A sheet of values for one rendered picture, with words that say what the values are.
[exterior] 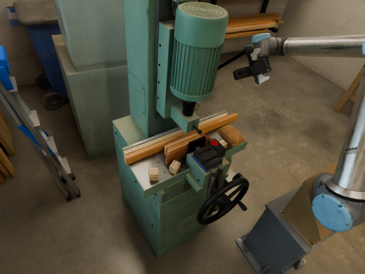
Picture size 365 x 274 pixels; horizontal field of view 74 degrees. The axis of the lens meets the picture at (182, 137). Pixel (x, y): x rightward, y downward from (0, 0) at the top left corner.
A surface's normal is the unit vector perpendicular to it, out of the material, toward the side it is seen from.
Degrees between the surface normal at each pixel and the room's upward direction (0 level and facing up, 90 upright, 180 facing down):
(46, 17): 22
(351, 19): 90
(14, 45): 90
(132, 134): 0
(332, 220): 87
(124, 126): 0
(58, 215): 0
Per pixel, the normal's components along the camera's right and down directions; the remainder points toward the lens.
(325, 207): -0.89, 0.20
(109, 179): 0.10, -0.71
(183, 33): -0.70, 0.44
